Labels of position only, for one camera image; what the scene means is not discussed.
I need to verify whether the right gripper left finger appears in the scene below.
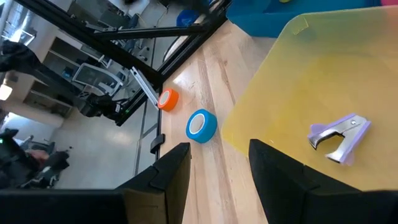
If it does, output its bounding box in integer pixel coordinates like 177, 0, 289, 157
116, 142, 192, 224

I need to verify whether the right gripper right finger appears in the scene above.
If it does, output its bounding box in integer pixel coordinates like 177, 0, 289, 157
248, 139, 398, 224

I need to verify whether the blue tape roll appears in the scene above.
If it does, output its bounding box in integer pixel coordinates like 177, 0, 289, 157
185, 108, 218, 144

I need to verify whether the orange tape roll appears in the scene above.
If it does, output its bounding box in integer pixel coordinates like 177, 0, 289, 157
157, 88, 180, 113

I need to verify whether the silver aluminium bar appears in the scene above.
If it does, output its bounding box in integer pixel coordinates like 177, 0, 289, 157
129, 66, 160, 109

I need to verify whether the yellow translucent plastic tray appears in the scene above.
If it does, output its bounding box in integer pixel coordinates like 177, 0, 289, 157
221, 5, 398, 192

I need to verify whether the white framed chair back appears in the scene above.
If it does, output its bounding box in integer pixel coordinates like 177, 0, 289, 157
72, 62, 124, 97

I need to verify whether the person's hand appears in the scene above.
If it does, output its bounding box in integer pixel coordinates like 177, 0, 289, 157
25, 148, 51, 162

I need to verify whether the blue background chair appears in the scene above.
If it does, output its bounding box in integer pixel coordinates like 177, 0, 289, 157
176, 9, 200, 28

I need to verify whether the white shelving unit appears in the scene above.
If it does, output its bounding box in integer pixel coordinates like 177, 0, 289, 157
23, 36, 109, 118

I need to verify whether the blue plastic tray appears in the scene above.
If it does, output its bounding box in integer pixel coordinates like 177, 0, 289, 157
226, 0, 382, 39

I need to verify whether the black background equipment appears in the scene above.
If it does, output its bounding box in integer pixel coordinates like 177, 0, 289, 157
0, 40, 40, 74

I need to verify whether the black frame clip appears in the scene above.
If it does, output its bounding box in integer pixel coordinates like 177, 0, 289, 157
150, 133, 166, 155

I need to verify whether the black aluminium frame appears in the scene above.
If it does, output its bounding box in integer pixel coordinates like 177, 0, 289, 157
12, 0, 233, 127

